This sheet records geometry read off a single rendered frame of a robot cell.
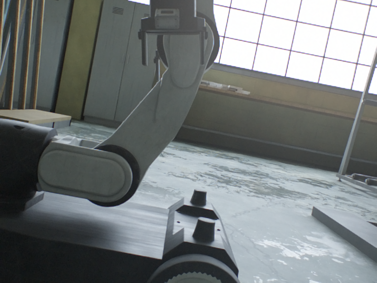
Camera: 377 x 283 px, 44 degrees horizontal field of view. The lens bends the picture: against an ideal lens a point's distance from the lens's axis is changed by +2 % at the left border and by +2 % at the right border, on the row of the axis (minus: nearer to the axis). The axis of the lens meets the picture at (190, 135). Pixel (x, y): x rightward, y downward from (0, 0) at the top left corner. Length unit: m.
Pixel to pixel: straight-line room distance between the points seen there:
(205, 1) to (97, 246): 0.58
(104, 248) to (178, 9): 0.47
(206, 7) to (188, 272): 0.57
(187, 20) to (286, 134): 7.18
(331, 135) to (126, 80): 3.56
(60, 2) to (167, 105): 6.57
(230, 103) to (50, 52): 2.98
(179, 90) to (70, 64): 6.50
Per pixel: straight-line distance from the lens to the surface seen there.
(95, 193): 1.04
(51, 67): 7.45
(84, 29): 7.51
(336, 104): 8.25
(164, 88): 1.02
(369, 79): 5.58
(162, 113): 1.04
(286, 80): 7.88
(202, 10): 1.08
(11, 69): 5.15
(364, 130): 8.44
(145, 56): 0.88
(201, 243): 0.92
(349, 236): 2.38
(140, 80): 7.25
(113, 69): 7.29
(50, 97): 7.44
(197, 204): 1.28
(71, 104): 7.45
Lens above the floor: 0.46
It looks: 3 degrees down
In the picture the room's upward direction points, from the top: 11 degrees clockwise
